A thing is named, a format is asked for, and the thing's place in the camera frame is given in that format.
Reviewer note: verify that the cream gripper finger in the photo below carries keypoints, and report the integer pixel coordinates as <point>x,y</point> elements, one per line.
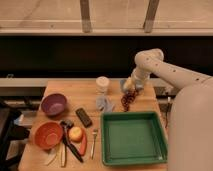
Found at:
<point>129,84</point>

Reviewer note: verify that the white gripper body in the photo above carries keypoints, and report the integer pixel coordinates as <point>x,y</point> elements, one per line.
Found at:
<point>139,78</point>

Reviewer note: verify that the purple bowl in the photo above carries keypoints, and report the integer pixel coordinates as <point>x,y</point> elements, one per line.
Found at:
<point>54,104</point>

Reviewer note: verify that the orange bowl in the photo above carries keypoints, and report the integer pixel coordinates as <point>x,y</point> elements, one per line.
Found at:
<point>48,135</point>

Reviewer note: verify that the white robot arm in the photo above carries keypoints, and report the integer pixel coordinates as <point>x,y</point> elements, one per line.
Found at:
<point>190,139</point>

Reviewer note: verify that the green plastic tray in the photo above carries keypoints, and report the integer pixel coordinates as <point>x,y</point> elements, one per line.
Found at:
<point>132,138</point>

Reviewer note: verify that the blue cup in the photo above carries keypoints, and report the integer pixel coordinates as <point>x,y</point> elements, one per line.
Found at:
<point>122,88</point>

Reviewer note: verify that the white lidded cup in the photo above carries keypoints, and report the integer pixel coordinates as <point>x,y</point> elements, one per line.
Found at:
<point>102,83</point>

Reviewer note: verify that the black rectangular remote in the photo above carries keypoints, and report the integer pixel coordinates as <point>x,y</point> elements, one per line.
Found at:
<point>84,118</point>

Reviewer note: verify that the silver fork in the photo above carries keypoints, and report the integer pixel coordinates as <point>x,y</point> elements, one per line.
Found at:
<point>94,133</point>

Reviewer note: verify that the red yellow apple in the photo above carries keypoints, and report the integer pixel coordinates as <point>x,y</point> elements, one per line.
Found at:
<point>75,134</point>

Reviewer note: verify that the orange carrot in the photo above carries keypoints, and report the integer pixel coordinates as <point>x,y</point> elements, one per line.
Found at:
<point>83,146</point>

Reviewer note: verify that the cream handled knife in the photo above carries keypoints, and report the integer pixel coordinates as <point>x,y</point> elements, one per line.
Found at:
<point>63,155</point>

